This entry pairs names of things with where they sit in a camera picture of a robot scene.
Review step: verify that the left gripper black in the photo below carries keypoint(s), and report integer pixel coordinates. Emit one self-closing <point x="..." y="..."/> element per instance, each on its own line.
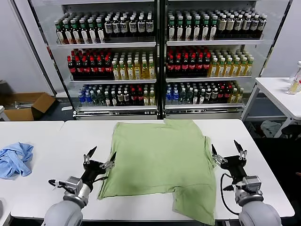
<point x="95" y="173"/>

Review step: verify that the clear jar yellowish contents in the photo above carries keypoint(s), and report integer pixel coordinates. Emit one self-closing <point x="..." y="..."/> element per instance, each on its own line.
<point x="294" y="88"/>

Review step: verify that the crumpled light blue shirt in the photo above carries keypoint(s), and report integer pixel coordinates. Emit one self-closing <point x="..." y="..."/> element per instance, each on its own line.
<point x="14" y="160"/>

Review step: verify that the small red-cap cola bottle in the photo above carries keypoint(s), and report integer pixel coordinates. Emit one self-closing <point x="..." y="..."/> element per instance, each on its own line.
<point x="140" y="99"/>
<point x="227" y="97"/>
<point x="221" y="97"/>
<point x="133" y="99"/>

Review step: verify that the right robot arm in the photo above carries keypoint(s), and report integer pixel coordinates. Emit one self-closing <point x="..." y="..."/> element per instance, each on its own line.
<point x="258" y="214"/>

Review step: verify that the small white-label drink bottle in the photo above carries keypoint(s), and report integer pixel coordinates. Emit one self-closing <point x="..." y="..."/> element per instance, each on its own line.
<point x="107" y="99"/>
<point x="114" y="99"/>
<point x="201" y="97"/>
<point x="195" y="97"/>

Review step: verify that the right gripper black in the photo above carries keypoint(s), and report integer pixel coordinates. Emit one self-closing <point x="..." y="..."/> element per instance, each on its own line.
<point x="235" y="167"/>

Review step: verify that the white side table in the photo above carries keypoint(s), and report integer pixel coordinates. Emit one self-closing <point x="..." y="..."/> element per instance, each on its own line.
<point x="272" y="87"/>

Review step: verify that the yellow juice bottle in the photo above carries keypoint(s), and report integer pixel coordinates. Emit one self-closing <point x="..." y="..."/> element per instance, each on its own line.
<point x="115" y="70"/>
<point x="144" y="70"/>
<point x="122" y="70"/>
<point x="228" y="68"/>
<point x="243" y="68"/>
<point x="214" y="68"/>
<point x="221" y="68"/>
<point x="129" y="70"/>
<point x="250" y="68"/>
<point x="137" y="70"/>
<point x="152" y="70"/>
<point x="236" y="68"/>

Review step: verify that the crumpled pale cloth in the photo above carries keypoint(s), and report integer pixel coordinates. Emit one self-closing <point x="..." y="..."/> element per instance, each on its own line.
<point x="270" y="128"/>

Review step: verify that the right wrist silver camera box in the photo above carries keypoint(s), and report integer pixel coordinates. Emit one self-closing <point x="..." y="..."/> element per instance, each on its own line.
<point x="252" y="183"/>

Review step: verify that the small white flat piece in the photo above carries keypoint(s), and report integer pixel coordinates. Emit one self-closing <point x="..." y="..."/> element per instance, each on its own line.
<point x="66" y="108"/>

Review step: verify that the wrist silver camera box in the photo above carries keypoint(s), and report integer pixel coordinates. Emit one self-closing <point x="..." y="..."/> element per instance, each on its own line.
<point x="252" y="183"/>
<point x="73" y="183"/>

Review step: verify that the silver metal bars bundle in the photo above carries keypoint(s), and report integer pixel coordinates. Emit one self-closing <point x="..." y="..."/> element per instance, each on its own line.
<point x="22" y="104"/>

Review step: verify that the small green-tint water bottle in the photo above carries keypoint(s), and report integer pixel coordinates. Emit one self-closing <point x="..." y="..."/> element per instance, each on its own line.
<point x="182" y="97"/>
<point x="100" y="99"/>
<point x="188" y="97"/>
<point x="94" y="99"/>

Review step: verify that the small yellow tea bottle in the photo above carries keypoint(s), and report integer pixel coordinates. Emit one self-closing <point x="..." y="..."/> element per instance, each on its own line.
<point x="234" y="97"/>
<point x="240" y="97"/>
<point x="146" y="99"/>
<point x="152" y="99"/>

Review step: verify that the open brown cardboard box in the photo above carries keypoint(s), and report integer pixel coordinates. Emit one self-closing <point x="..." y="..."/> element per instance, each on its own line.
<point x="23" y="114"/>

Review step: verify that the glass door drink cabinet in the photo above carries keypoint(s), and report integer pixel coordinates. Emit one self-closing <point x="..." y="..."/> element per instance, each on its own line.
<point x="105" y="44"/>
<point x="211" y="42"/>

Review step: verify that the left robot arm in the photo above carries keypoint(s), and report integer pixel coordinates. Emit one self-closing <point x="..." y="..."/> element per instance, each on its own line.
<point x="62" y="214"/>

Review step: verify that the light green t-shirt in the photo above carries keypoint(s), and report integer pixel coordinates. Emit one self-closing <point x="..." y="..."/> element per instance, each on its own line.
<point x="160" y="160"/>

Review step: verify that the clear glass bottle white cap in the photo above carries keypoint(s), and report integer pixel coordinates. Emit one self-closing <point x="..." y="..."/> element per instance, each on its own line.
<point x="298" y="70"/>

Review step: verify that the white-cap dark drink bottle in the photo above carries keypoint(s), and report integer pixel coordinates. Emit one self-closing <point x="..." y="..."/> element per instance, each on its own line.
<point x="238" y="27"/>
<point x="141" y="27"/>
<point x="254" y="27"/>
<point x="230" y="27"/>
<point x="124" y="27"/>
<point x="222" y="27"/>
<point x="116" y="27"/>
<point x="246" y="27"/>
<point x="263" y="27"/>
<point x="149" y="27"/>
<point x="108" y="27"/>
<point x="132" y="27"/>

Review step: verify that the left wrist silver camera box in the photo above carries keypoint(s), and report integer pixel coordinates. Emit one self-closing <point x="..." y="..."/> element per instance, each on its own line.
<point x="73" y="183"/>

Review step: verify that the small blue water bottle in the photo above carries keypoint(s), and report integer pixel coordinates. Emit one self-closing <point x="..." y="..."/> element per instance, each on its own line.
<point x="81" y="99"/>
<point x="168" y="97"/>
<point x="87" y="99"/>
<point x="175" y="97"/>

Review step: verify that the green-cap dark tea bottle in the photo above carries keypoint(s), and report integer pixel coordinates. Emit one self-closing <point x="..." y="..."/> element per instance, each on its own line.
<point x="91" y="33"/>
<point x="171" y="29"/>
<point x="100" y="33"/>
<point x="66" y="33"/>
<point x="213" y="29"/>
<point x="83" y="33"/>
<point x="75" y="33"/>
<point x="58" y="33"/>
<point x="188" y="29"/>
<point x="197" y="29"/>
<point x="205" y="29"/>
<point x="179" y="29"/>

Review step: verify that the small white table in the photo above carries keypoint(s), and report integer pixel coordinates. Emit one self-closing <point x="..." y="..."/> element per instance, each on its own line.
<point x="3" y="114"/>

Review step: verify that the small dark drink bottle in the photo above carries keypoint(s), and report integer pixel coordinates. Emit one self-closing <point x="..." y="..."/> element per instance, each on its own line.
<point x="214" y="97"/>
<point x="126" y="99"/>
<point x="120" y="99"/>
<point x="208" y="97"/>

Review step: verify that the black round stool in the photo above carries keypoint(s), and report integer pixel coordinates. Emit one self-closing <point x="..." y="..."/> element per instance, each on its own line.
<point x="292" y="130"/>

